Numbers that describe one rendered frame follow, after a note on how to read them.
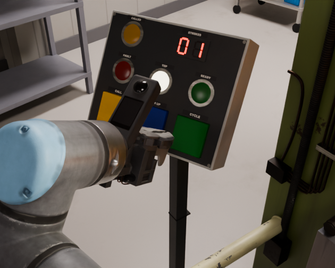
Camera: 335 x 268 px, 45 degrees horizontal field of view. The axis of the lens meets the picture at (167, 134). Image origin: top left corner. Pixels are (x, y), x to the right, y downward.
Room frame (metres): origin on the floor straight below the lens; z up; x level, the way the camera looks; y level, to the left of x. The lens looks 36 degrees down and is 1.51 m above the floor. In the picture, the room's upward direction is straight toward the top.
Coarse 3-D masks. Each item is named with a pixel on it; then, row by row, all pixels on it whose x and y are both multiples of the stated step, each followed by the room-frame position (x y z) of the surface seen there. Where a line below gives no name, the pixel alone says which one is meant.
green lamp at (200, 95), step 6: (198, 84) 0.74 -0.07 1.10; (204, 84) 0.74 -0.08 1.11; (192, 90) 0.74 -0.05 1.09; (198, 90) 0.74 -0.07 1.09; (204, 90) 0.73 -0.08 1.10; (210, 90) 0.73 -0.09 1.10; (192, 96) 0.74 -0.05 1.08; (198, 96) 0.73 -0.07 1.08; (204, 96) 0.73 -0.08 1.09; (198, 102) 0.72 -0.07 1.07; (204, 102) 0.72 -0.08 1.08
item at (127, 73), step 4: (120, 64) 0.85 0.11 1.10; (124, 64) 0.84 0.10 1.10; (128, 64) 0.84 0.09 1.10; (116, 68) 0.84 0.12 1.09; (120, 68) 0.84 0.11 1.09; (124, 68) 0.84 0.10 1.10; (128, 68) 0.83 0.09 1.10; (116, 72) 0.84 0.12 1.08; (120, 72) 0.83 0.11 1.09; (124, 72) 0.83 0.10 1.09; (128, 72) 0.83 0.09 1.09; (116, 76) 0.84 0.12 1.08; (120, 76) 0.83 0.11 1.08; (124, 76) 0.83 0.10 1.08; (128, 76) 0.82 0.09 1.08
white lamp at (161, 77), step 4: (156, 72) 0.80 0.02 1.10; (160, 72) 0.79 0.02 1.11; (164, 72) 0.79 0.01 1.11; (156, 76) 0.79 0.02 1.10; (160, 76) 0.79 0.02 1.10; (164, 76) 0.79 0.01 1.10; (160, 80) 0.78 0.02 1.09; (164, 80) 0.78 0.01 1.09; (168, 80) 0.78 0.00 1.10; (160, 84) 0.78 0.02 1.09; (164, 84) 0.78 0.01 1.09; (168, 84) 0.77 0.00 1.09; (164, 88) 0.77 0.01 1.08
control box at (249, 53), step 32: (160, 32) 0.85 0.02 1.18; (192, 32) 0.81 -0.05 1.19; (160, 64) 0.81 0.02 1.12; (192, 64) 0.78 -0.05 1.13; (224, 64) 0.75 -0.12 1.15; (96, 96) 0.83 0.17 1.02; (160, 96) 0.77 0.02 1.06; (224, 96) 0.71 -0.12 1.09; (224, 128) 0.68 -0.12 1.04; (192, 160) 0.66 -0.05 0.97; (224, 160) 0.69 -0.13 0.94
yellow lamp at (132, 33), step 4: (132, 24) 0.88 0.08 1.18; (128, 28) 0.88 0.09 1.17; (132, 28) 0.88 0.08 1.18; (136, 28) 0.87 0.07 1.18; (124, 32) 0.88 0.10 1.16; (128, 32) 0.88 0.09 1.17; (132, 32) 0.87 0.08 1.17; (136, 32) 0.87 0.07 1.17; (124, 36) 0.88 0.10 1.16; (128, 36) 0.87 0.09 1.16; (132, 36) 0.87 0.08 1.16; (136, 36) 0.86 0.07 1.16; (128, 40) 0.87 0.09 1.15; (132, 40) 0.86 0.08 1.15; (136, 40) 0.86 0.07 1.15
